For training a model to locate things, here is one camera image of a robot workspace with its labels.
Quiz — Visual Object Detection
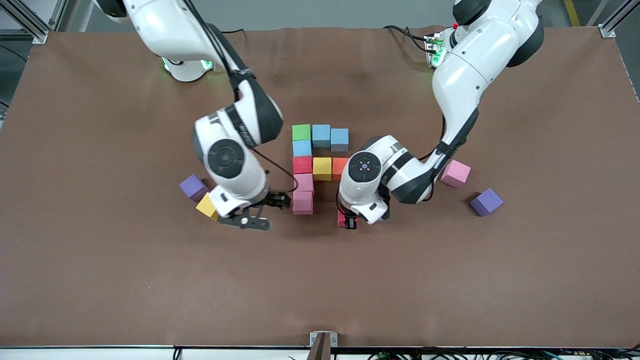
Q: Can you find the pink foam cube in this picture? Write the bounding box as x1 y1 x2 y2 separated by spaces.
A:
293 173 315 196
440 159 472 189
292 191 314 216

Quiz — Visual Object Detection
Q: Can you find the orange foam cube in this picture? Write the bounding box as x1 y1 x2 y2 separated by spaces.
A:
332 157 351 182

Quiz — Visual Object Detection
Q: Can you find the yellow foam cube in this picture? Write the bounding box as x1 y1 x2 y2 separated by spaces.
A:
312 157 333 182
195 193 221 222

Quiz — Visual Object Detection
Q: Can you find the purple foam cube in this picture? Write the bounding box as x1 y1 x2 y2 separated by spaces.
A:
469 187 504 217
179 174 210 203

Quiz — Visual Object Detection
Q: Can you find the brown table cover sheet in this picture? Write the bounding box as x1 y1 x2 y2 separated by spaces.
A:
0 25 640 348

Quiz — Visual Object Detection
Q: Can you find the grey metal bracket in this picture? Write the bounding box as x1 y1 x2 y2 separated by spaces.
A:
309 331 339 349

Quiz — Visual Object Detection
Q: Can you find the tangled black cable bundle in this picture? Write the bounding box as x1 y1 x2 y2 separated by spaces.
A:
367 348 640 360

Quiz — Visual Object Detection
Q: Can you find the white table edge rail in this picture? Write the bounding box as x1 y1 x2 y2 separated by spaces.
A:
0 345 640 360

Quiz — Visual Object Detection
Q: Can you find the aluminium frame profile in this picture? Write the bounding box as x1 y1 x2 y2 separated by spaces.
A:
0 0 68 45
597 0 640 39

